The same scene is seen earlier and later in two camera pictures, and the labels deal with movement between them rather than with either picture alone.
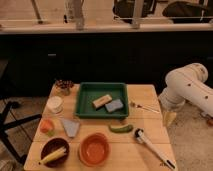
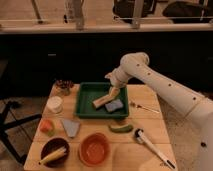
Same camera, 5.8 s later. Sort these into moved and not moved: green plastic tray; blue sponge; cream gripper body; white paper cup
Moved: cream gripper body
Not moved: green plastic tray; blue sponge; white paper cup
